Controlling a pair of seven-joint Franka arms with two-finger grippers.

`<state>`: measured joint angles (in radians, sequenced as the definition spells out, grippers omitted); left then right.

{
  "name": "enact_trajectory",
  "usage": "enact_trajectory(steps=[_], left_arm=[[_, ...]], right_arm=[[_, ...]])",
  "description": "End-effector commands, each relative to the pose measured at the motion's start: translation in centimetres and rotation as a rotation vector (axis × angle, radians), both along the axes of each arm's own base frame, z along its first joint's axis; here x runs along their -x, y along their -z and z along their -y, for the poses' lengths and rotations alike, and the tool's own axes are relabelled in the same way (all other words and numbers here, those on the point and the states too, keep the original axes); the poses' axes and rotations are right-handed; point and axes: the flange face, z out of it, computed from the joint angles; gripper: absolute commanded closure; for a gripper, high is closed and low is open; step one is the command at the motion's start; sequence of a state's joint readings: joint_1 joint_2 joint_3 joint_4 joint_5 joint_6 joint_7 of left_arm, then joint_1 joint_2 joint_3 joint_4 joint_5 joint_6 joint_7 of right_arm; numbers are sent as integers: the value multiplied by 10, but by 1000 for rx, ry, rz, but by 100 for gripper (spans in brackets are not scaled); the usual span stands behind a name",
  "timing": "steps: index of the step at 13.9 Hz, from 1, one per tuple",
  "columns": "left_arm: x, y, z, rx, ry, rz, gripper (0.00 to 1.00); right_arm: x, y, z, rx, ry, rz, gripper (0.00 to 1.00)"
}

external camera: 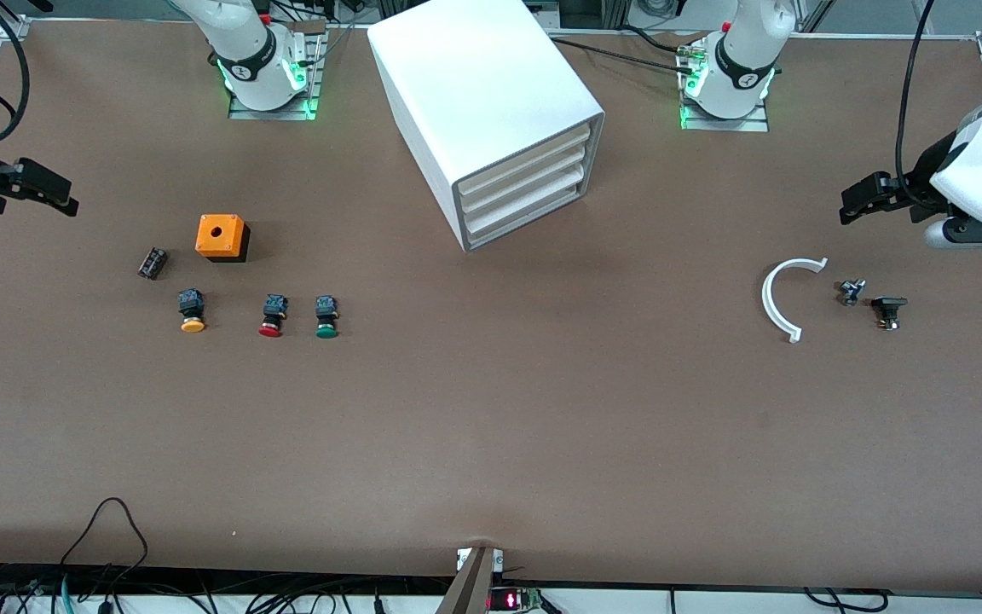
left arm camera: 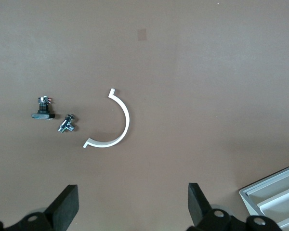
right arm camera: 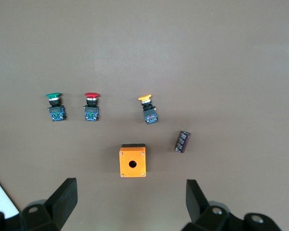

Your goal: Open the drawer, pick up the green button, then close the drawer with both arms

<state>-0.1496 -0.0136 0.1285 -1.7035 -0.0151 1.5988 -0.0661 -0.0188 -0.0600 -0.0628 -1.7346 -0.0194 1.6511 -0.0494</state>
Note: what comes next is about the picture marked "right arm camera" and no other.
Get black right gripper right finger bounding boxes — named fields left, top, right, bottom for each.
left=182, top=179, right=283, bottom=231

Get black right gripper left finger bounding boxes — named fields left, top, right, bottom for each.
left=0, top=177, right=78, bottom=231

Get green push button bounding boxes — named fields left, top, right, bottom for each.
left=45, top=92, right=67, bottom=122

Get white drawer cabinet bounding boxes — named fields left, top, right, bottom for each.
left=0, top=169, right=20, bottom=218

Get red push button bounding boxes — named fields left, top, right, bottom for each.
left=83, top=92, right=101, bottom=122

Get yellow push button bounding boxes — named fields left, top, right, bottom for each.
left=137, top=93, right=159, bottom=125

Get dark contact block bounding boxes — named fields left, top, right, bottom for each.
left=174, top=130, right=192, bottom=154

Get orange button enclosure box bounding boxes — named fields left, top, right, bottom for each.
left=118, top=143, right=147, bottom=178

